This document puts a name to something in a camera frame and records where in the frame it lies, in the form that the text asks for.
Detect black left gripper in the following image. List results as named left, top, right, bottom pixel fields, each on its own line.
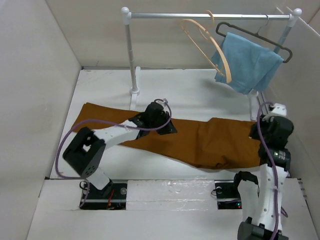
left=149, top=111, right=176, bottom=136

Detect light blue towel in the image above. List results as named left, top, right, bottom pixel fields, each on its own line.
left=220, top=32, right=284, bottom=95

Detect white metal clothes rack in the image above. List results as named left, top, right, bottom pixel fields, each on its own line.
left=121, top=7, right=303, bottom=110

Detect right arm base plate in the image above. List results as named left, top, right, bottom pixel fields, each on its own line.
left=211, top=180, right=242, bottom=210

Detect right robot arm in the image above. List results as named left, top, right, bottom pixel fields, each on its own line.
left=231, top=113, right=294, bottom=240

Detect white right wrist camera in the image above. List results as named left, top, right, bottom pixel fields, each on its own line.
left=267, top=103, right=287, bottom=118

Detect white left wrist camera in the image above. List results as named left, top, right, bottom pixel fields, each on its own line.
left=157, top=98, right=168, bottom=108

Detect grey hanger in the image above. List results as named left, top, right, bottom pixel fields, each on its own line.
left=215, top=21, right=293, bottom=64

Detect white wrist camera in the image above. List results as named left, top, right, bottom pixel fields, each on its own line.
left=157, top=98, right=168, bottom=108
left=267, top=103, right=287, bottom=118

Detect beige wooden hanger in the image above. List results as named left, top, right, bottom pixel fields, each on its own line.
left=180, top=9, right=232, bottom=85

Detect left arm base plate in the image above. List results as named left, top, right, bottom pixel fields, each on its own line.
left=79, top=180, right=128, bottom=210

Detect brown trousers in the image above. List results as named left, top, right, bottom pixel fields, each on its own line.
left=76, top=102, right=263, bottom=171

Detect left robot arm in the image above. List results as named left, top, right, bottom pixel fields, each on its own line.
left=62, top=99, right=178, bottom=199

